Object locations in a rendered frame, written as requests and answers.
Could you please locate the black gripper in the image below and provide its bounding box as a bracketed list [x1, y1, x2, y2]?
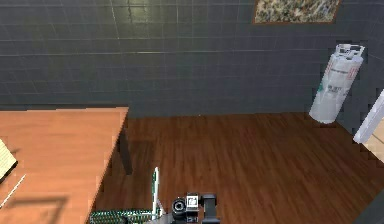
[170, 197, 188, 221]

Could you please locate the brown wooden table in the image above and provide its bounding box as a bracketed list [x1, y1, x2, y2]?
[0, 106, 134, 224]

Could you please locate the pale yellow book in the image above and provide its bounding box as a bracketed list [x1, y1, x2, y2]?
[0, 138, 19, 184]

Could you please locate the framed speckled wall picture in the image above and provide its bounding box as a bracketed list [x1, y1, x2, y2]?
[251, 0, 342, 25]

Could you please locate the white gas cylinder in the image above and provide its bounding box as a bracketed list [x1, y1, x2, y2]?
[308, 43, 366, 125]

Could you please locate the green and white chair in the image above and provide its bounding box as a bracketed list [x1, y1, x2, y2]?
[89, 166, 174, 224]

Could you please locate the thin white pencil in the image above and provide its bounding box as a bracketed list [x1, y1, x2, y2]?
[0, 173, 27, 209]

